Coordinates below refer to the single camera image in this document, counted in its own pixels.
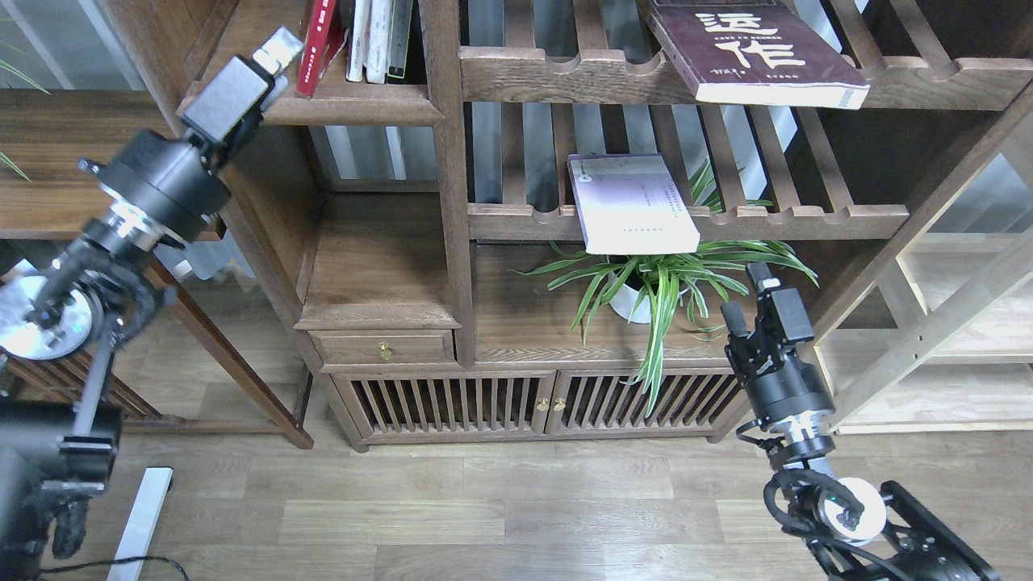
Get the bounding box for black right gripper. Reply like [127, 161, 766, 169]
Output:
[721, 262, 836, 441]

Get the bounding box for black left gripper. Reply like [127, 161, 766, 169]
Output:
[79, 27, 303, 241]

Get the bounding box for red paperback book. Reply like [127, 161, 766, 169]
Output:
[296, 1, 351, 98]

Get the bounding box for dark maroon Chinese book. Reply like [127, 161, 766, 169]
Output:
[638, 1, 870, 110]

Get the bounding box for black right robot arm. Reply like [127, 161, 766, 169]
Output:
[721, 262, 997, 580]

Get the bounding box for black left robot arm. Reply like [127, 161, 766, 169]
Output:
[2, 27, 305, 580]

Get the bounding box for light wooden shelf unit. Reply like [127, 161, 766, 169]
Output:
[814, 126, 1032, 433]

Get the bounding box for green spider plant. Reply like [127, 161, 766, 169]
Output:
[521, 161, 821, 416]

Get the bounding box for white plant pot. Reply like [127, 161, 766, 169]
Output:
[606, 272, 688, 324]

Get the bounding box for white upright book left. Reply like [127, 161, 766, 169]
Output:
[345, 0, 373, 82]

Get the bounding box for white upright book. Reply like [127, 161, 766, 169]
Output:
[345, 0, 373, 82]
[365, 0, 394, 84]

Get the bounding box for white upright book middle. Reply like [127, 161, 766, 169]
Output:
[365, 0, 394, 84]

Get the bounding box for pale lilac paperback book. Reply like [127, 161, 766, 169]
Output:
[567, 154, 701, 255]

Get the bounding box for dark spine upright book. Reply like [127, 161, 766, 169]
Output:
[385, 0, 416, 84]

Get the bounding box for green leaves at left edge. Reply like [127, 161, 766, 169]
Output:
[0, 16, 53, 181]

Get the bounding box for dark wooden side table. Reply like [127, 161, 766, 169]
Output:
[2, 90, 313, 449]

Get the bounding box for dark wooden bookshelf cabinet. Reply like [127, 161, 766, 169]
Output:
[103, 0, 1033, 453]

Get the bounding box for brass drawer knob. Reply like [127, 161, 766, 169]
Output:
[378, 342, 394, 362]

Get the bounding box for white flat bar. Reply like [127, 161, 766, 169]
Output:
[114, 466, 174, 560]

